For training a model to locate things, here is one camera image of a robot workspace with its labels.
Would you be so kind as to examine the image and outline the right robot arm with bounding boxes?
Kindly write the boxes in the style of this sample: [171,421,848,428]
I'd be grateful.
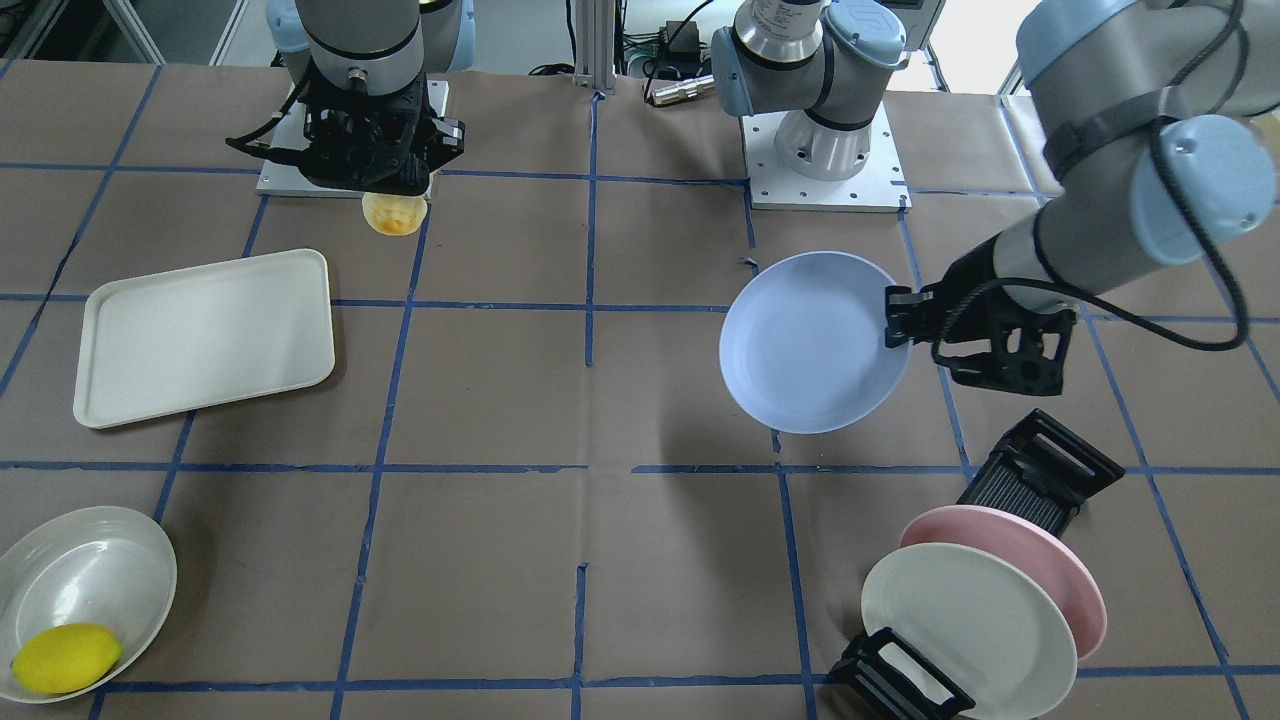
[227,1,476,197]

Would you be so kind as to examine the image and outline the cream round plate in rack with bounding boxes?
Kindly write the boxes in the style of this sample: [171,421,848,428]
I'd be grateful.
[861,543,1078,719]

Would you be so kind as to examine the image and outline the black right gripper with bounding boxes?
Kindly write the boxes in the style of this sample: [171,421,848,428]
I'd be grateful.
[225,76,467,199]

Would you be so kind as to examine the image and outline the aluminium frame post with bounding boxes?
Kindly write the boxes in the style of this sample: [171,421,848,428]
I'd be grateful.
[570,1,621,95]

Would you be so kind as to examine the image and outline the light blue round plate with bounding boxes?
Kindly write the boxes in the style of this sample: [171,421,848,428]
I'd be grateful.
[718,250,910,436]

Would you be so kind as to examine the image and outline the cream plate with lemon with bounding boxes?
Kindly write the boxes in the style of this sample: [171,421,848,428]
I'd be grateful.
[1,506,178,705]

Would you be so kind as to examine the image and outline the black power adapter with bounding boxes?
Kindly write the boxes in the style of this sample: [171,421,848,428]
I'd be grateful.
[655,20,701,78]

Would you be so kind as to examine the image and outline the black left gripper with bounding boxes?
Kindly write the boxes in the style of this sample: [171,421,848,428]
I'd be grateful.
[883,238,1076,397]

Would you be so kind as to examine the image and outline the yellow lemon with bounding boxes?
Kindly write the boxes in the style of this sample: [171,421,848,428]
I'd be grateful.
[12,623,123,694]

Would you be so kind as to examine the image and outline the pink round plate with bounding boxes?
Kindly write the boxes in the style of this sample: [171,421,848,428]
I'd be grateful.
[899,503,1108,660]

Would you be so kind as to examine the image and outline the black dish rack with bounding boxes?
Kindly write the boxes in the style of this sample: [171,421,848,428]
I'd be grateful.
[829,409,1125,719]

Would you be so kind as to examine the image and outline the white rectangular tray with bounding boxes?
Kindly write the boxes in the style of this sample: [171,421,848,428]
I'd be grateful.
[72,249,337,429]

